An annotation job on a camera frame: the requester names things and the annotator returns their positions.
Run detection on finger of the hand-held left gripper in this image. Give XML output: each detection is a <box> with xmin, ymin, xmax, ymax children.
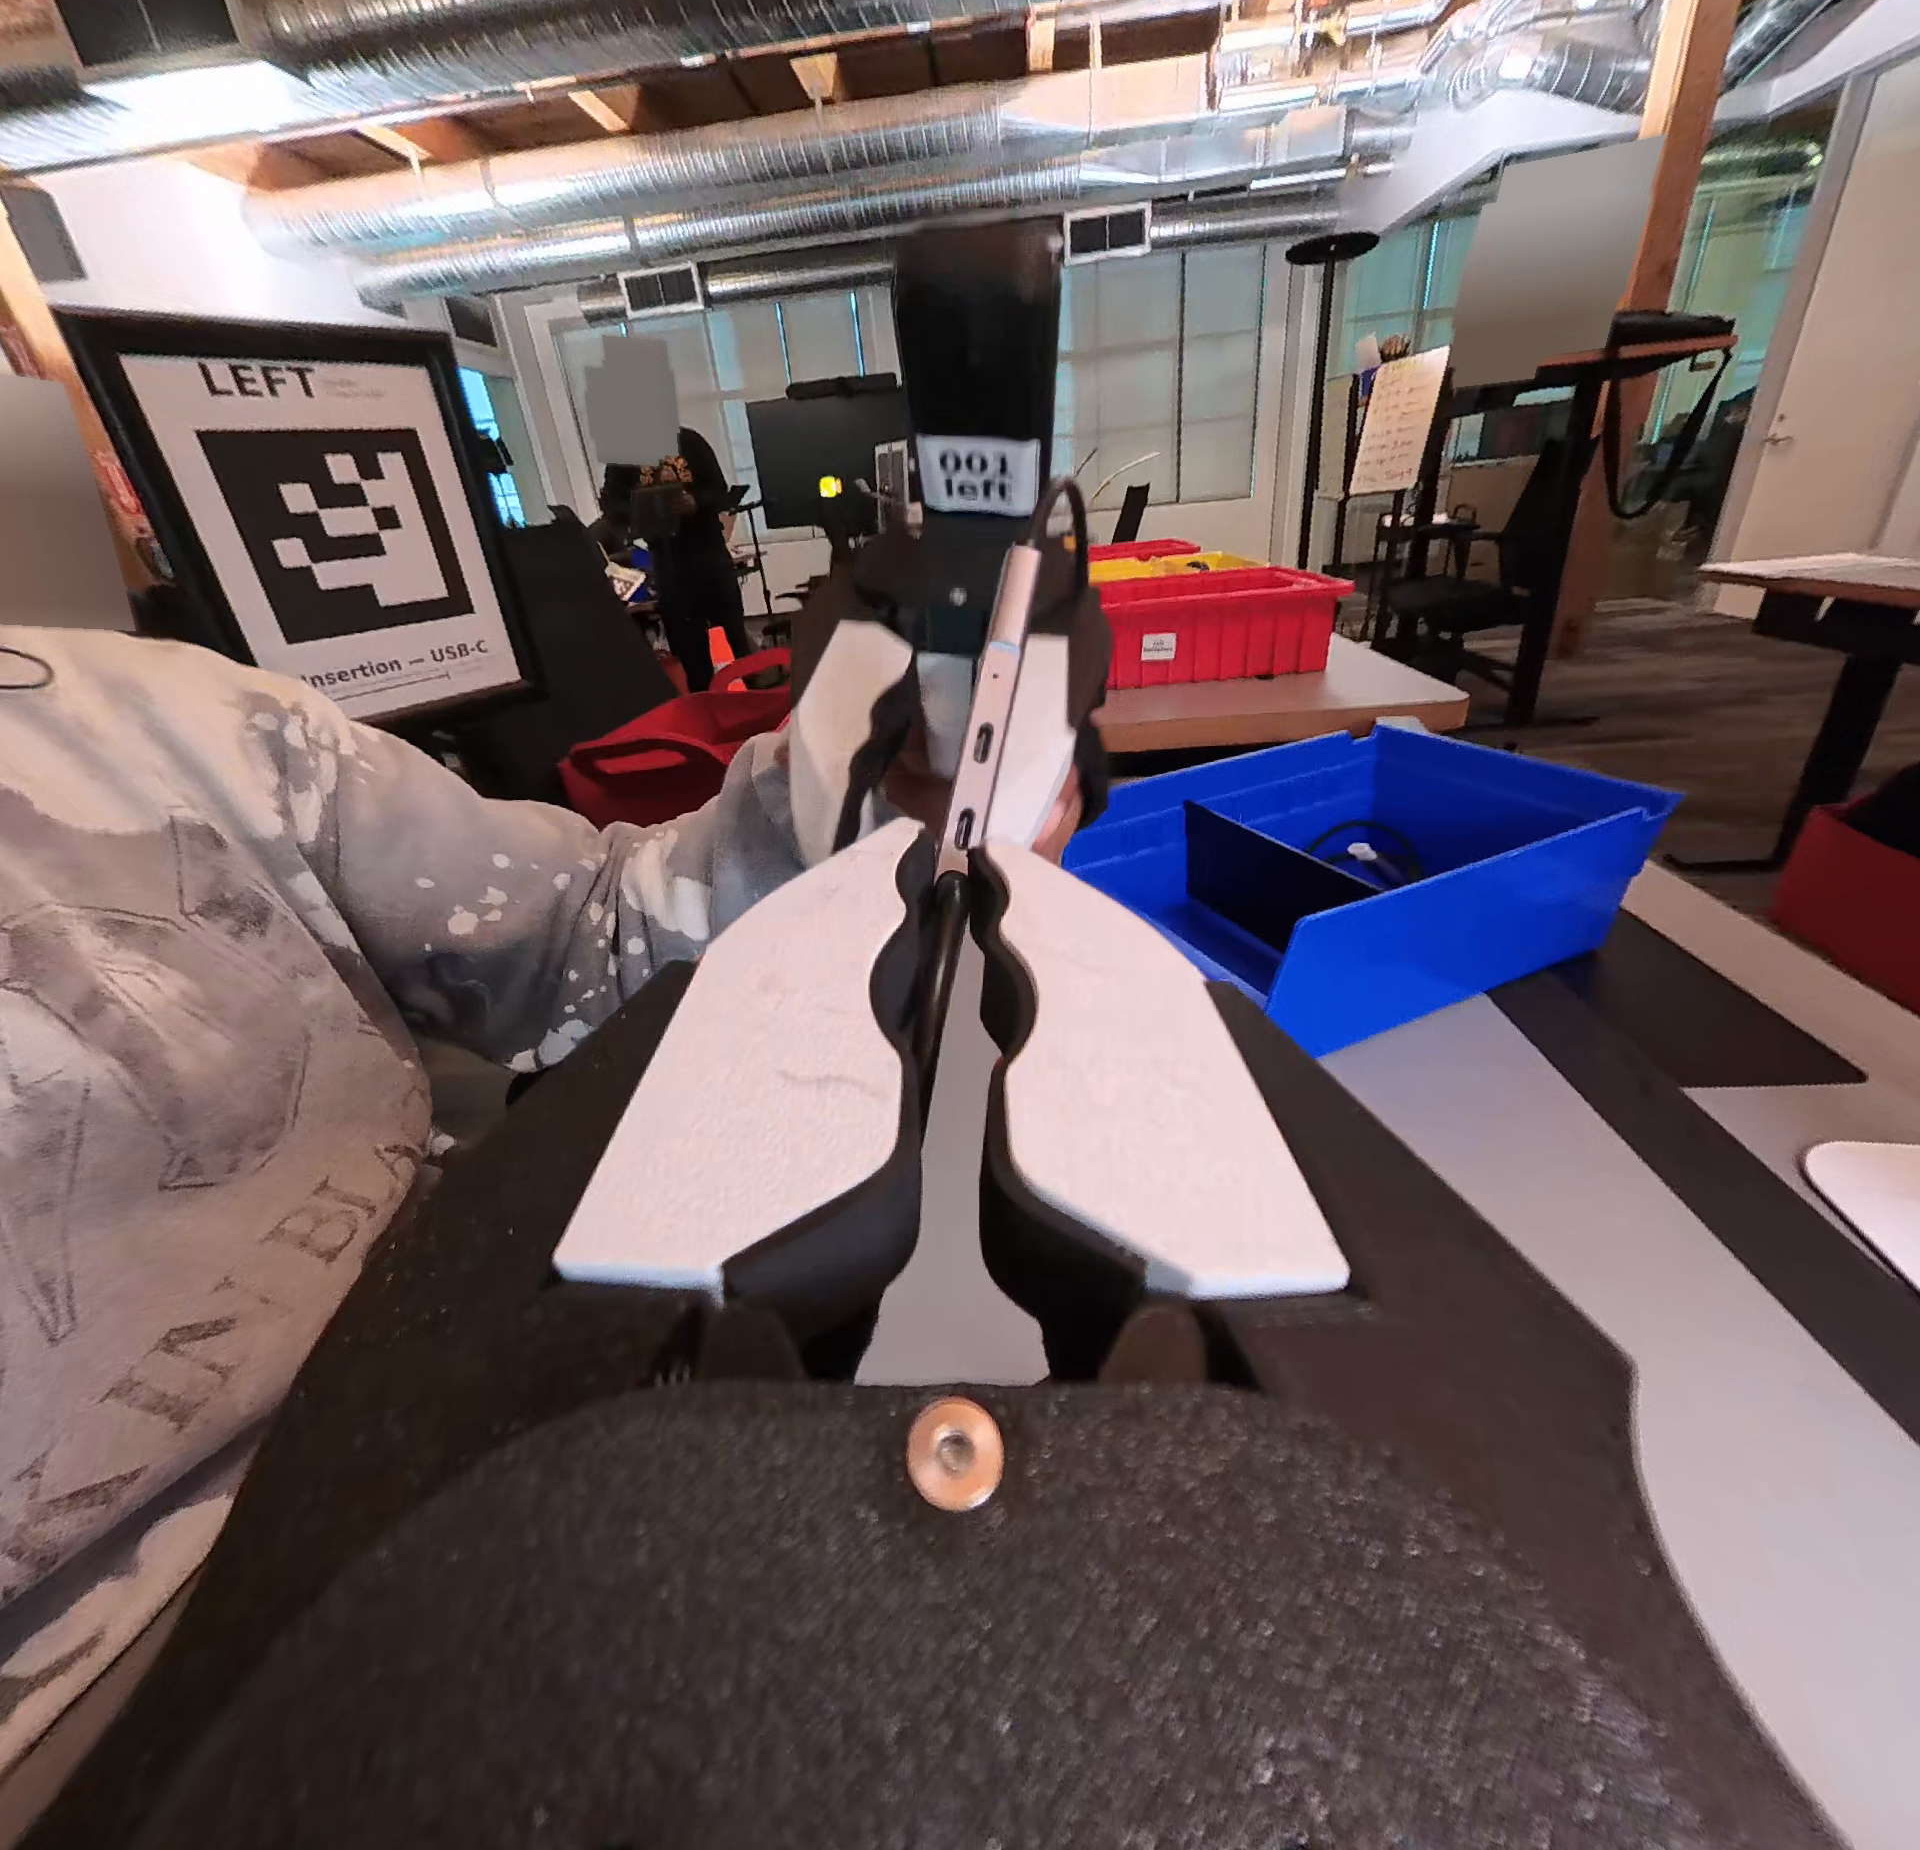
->
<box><xmin>982</xmin><ymin>633</ymin><xmax>1089</xmax><ymax>851</ymax></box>
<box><xmin>786</xmin><ymin>616</ymin><xmax>920</xmax><ymax>865</ymax></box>

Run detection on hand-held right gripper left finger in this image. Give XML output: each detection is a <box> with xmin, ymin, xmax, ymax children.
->
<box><xmin>552</xmin><ymin>820</ymin><xmax>925</xmax><ymax>1380</ymax></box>

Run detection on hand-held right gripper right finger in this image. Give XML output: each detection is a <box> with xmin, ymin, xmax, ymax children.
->
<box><xmin>975</xmin><ymin>843</ymin><xmax>1351</xmax><ymax>1380</ymax></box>

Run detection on black usb-c cable orange plugs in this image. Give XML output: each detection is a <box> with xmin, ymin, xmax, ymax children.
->
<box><xmin>911</xmin><ymin>872</ymin><xmax>975</xmax><ymax>1087</ymax></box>

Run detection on blue plastic bin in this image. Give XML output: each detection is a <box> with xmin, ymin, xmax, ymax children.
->
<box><xmin>1061</xmin><ymin>726</ymin><xmax>1686</xmax><ymax>1060</ymax></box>

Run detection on person's left hand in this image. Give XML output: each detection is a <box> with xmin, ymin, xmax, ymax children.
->
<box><xmin>870</xmin><ymin>733</ymin><xmax>963</xmax><ymax>831</ymax></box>

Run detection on red tote bag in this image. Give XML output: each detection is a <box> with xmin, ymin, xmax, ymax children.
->
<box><xmin>560</xmin><ymin>647</ymin><xmax>796</xmax><ymax>831</ymax></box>

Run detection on black monitor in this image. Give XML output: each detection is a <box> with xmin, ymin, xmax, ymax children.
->
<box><xmin>745</xmin><ymin>371</ymin><xmax>916</xmax><ymax>535</ymax></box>

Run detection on black bin divider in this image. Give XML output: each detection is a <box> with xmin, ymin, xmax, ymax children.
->
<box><xmin>1186</xmin><ymin>797</ymin><xmax>1375</xmax><ymax>955</ymax></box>

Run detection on black floor lamp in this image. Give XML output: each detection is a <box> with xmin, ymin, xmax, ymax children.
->
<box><xmin>1283</xmin><ymin>231</ymin><xmax>1382</xmax><ymax>576</ymax></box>

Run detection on whiteboard with writing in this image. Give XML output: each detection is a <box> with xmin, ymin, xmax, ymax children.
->
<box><xmin>1346</xmin><ymin>346</ymin><xmax>1453</xmax><ymax>500</ymax></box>

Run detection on black office chair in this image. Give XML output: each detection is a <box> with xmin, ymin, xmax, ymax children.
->
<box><xmin>1369</xmin><ymin>439</ymin><xmax>1594</xmax><ymax>682</ymax></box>

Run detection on framed black-white tag sign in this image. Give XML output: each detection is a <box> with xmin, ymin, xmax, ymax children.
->
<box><xmin>51</xmin><ymin>305</ymin><xmax>542</xmax><ymax>727</ymax></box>

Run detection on person's arm in splattered sleeve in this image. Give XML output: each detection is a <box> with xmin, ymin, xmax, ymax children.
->
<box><xmin>0</xmin><ymin>627</ymin><xmax>452</xmax><ymax>1747</ymax></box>

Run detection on wooden standing desk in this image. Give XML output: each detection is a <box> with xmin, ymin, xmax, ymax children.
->
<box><xmin>1437</xmin><ymin>310</ymin><xmax>1742</xmax><ymax>730</ymax></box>

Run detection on wooden pillar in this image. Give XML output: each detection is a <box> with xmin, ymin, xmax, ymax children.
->
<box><xmin>1554</xmin><ymin>0</ymin><xmax>1760</xmax><ymax>659</ymax></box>

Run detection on black-legged desk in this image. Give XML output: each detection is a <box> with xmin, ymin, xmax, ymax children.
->
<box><xmin>1664</xmin><ymin>552</ymin><xmax>1920</xmax><ymax>878</ymax></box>

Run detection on white door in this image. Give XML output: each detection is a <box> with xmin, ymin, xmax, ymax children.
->
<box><xmin>1711</xmin><ymin>65</ymin><xmax>1920</xmax><ymax>623</ymax></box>

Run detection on silver ventilation duct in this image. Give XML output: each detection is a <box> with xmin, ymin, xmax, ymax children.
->
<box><xmin>246</xmin><ymin>65</ymin><xmax>1403</xmax><ymax>310</ymax></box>

